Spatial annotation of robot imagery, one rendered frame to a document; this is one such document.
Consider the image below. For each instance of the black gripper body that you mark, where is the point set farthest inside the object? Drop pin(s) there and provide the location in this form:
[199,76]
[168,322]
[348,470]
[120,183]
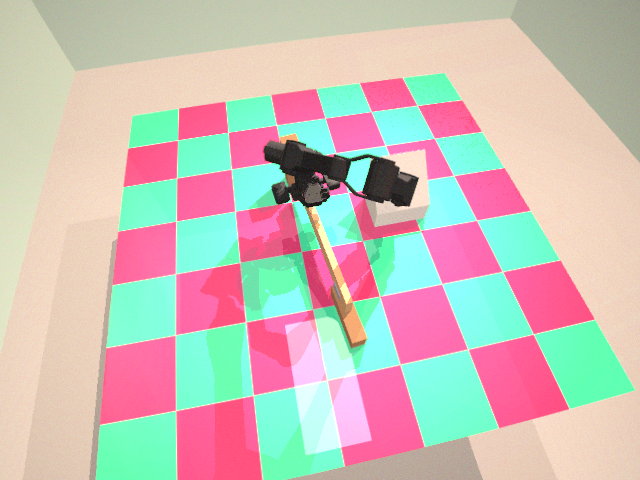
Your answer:
[281,192]

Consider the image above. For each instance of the long wooden rail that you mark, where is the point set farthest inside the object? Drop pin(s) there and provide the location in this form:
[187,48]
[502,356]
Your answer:
[330,259]

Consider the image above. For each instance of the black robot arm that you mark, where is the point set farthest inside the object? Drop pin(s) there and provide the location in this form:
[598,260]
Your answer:
[383,181]

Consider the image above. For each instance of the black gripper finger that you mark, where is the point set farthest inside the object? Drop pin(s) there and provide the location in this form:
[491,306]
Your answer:
[301,199]

